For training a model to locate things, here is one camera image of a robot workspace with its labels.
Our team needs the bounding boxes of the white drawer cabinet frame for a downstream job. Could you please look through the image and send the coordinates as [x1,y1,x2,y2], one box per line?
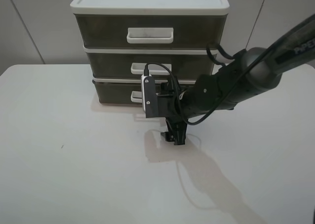
[70,0,229,82]

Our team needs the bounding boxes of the dark translucent drawer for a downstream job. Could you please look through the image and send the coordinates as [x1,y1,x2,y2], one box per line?
[92,80,197,107]
[85,49,214,80]
[75,14,226,50]

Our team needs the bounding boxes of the black camera cable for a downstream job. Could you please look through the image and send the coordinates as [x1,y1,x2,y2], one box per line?
[144,44,280,126]

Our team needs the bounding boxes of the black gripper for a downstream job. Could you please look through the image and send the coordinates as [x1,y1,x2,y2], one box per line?
[156,77,187,145]

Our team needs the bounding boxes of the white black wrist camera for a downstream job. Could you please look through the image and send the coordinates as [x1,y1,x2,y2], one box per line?
[141,75,158,118]

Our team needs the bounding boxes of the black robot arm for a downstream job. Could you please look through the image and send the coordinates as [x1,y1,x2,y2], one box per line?
[161,15,315,145]

